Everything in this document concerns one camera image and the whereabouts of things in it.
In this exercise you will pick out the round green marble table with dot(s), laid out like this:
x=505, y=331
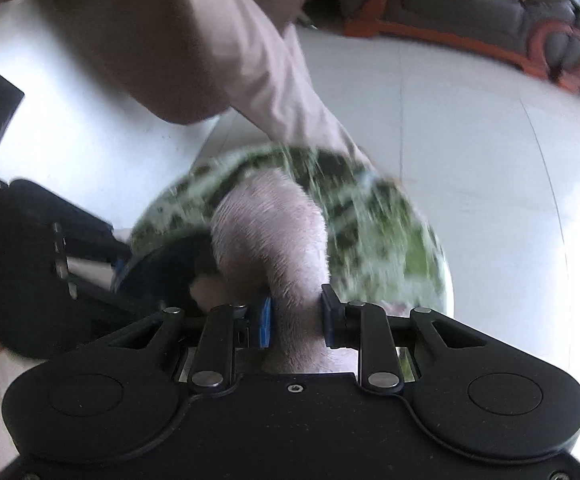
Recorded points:
x=379, y=250

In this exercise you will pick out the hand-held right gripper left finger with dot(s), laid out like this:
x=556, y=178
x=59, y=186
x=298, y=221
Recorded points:
x=266, y=322

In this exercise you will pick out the steel bowl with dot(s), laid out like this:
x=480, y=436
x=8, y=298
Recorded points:
x=165, y=270

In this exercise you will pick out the pink fluffy towel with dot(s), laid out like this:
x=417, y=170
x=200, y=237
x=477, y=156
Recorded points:
x=270, y=230

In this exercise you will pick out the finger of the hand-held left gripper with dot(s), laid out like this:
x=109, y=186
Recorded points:
x=120, y=302
x=95, y=240

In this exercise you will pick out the dark sofa with wooden frame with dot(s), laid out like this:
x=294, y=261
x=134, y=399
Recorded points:
x=469, y=15

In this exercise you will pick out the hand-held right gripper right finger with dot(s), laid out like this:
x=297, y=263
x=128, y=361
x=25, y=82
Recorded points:
x=330, y=317

